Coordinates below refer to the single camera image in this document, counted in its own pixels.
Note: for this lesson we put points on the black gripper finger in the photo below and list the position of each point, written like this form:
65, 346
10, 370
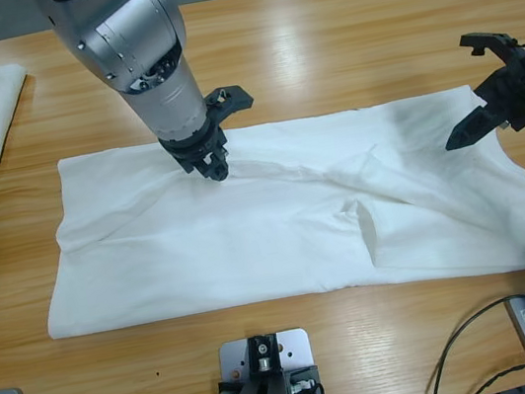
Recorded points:
207, 167
476, 125
221, 163
494, 85

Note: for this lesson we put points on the white t-shirt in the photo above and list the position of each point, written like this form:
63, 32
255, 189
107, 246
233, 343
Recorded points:
249, 239

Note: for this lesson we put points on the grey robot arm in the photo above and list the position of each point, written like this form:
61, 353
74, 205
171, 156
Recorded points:
127, 38

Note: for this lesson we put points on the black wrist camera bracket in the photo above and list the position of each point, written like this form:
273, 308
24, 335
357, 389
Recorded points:
237, 101
487, 41

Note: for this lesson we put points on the white mount block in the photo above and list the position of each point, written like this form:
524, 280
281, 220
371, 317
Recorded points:
297, 351

